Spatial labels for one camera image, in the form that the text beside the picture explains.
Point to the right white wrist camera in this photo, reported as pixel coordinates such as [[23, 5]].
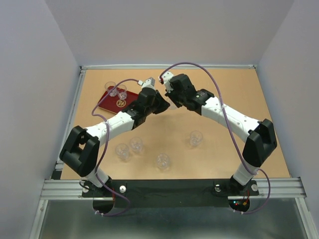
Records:
[[165, 78]]

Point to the aluminium left rail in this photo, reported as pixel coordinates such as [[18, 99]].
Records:
[[59, 164]]

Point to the aluminium back rail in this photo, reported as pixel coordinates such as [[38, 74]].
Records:
[[164, 66]]

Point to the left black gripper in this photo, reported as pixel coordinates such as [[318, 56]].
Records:
[[163, 105]]

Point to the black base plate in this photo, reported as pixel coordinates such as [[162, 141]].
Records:
[[166, 193]]

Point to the aluminium rail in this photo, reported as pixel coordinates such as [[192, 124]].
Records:
[[59, 164], [257, 188], [164, 66]]

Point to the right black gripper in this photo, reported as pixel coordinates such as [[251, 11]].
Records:
[[178, 104]]

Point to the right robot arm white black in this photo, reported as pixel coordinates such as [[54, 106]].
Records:
[[259, 136]]

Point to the red rectangular tray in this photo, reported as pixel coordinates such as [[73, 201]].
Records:
[[115, 105]]

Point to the aluminium front rail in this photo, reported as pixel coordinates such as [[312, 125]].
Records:
[[257, 188]]

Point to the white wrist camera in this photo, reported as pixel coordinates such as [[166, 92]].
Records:
[[165, 78], [148, 83]]

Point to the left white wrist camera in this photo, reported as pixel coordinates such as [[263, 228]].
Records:
[[148, 83]]

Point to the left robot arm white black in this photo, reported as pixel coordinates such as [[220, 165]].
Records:
[[81, 148]]

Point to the clear glass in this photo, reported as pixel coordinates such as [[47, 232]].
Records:
[[195, 138], [136, 145], [123, 152], [172, 107], [111, 89], [163, 162]]

